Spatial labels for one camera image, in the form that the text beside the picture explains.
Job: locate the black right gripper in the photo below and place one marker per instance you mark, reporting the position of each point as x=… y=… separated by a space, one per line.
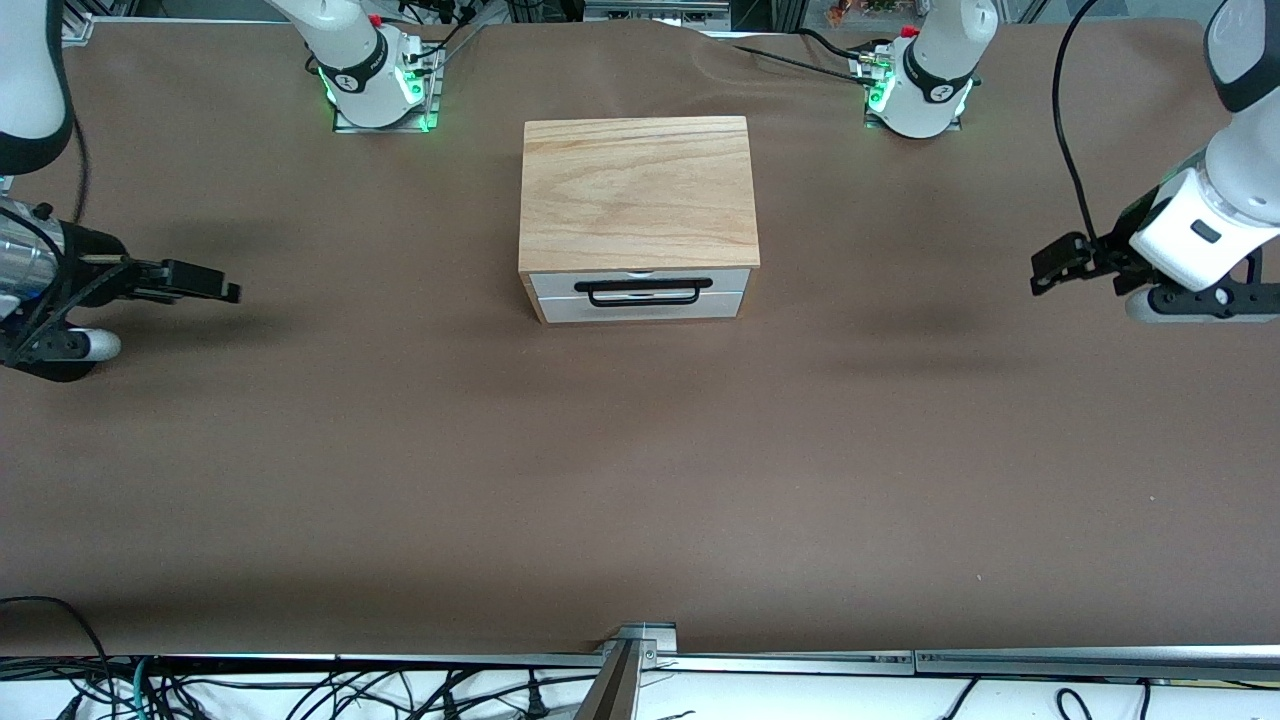
x=88 y=258

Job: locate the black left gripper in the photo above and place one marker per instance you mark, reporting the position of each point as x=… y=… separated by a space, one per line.
x=1111 y=252

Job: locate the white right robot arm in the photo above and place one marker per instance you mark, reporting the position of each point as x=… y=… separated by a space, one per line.
x=355 y=60

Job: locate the aluminium table edge rail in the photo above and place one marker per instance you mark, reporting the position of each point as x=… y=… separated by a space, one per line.
x=1000 y=662

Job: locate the aluminium camera mount strut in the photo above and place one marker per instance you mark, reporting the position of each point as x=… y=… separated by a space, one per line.
x=620 y=680

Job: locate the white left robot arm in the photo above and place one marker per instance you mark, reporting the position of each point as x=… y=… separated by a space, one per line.
x=1220 y=200

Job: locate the table cover cloth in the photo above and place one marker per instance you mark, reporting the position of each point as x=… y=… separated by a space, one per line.
x=640 y=480

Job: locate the white-fronted wooden drawer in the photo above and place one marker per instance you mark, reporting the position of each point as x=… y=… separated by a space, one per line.
x=560 y=282

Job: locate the light wooden drawer cabinet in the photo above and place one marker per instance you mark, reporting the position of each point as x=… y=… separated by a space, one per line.
x=640 y=190

